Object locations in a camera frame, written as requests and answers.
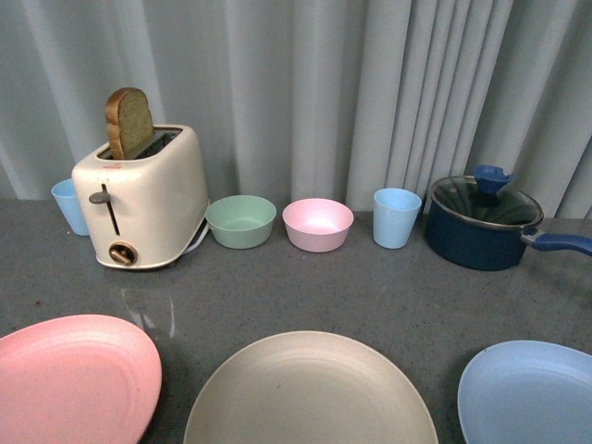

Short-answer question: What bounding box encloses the glass lid with blue knob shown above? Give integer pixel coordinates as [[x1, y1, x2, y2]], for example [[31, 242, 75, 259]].
[[430, 165, 544, 229]]

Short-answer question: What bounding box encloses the light blue cup behind toaster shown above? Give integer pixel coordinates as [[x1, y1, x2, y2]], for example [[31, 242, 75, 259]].
[[51, 179, 89, 237]]

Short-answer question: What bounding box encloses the beige plate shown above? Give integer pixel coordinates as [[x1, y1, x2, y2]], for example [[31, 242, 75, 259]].
[[184, 331, 438, 443]]

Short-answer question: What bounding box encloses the pink plate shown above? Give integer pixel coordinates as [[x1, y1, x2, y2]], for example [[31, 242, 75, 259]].
[[1, 314, 162, 443]]

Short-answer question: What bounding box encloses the light blue cup near pot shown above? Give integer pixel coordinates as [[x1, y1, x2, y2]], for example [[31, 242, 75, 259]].
[[373, 188, 422, 249]]

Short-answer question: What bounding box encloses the green bowl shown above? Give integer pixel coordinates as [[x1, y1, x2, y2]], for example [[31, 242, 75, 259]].
[[205, 195, 277, 250]]

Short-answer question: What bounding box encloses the light blue plate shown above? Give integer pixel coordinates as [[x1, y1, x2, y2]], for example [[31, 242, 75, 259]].
[[457, 340, 591, 443]]

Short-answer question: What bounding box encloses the white toaster power cable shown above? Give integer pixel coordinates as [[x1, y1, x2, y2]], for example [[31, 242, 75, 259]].
[[179, 216, 210, 255]]

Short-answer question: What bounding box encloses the grey pleated curtain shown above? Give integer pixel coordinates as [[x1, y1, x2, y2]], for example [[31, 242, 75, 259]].
[[1, 1, 591, 219]]

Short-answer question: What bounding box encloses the cream two-slot toaster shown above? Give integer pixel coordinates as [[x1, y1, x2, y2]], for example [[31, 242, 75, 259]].
[[72, 125, 210, 270]]

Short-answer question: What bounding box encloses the brown bread slice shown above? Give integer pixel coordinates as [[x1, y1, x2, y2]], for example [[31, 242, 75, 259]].
[[105, 87, 154, 160]]

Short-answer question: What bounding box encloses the dark blue saucepan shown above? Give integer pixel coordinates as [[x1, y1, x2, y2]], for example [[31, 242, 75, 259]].
[[425, 193, 591, 271]]

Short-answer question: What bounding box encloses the pink bowl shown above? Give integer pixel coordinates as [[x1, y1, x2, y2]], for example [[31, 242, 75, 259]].
[[282, 198, 354, 253]]

